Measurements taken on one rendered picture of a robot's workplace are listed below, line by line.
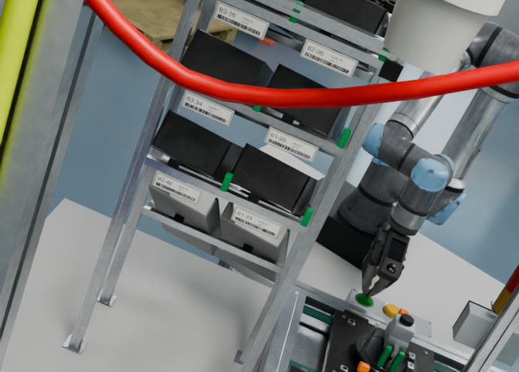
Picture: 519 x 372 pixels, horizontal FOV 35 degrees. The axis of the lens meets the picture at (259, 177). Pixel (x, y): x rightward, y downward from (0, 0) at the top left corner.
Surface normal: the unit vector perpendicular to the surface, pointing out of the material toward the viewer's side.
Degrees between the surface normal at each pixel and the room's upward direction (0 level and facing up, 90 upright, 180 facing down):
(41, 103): 90
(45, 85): 90
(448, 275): 0
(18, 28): 90
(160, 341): 0
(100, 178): 0
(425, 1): 98
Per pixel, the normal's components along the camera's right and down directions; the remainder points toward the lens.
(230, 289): 0.36, -0.82
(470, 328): -0.18, 0.40
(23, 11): 0.51, 0.57
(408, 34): -0.62, 0.29
